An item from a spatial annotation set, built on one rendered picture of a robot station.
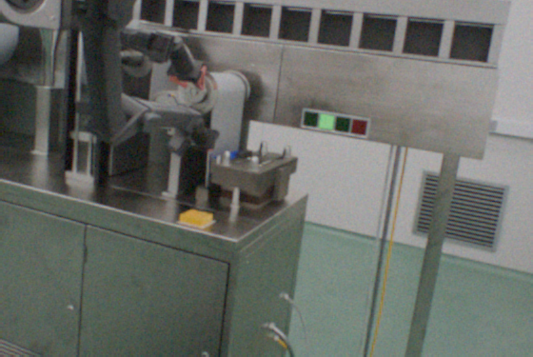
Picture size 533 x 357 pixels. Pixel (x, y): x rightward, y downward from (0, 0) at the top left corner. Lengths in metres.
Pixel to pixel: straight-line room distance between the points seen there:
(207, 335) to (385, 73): 1.03
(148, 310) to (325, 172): 2.93
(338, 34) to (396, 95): 0.32
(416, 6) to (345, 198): 2.72
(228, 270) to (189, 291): 0.14
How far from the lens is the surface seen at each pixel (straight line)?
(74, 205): 1.70
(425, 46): 1.94
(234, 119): 1.87
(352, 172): 4.33
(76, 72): 1.89
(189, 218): 1.50
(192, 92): 1.72
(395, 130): 1.87
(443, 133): 1.86
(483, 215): 4.28
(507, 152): 4.22
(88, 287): 1.79
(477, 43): 1.93
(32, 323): 2.00
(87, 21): 0.91
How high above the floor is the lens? 1.39
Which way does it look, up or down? 11 degrees down
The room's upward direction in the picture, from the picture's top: 7 degrees clockwise
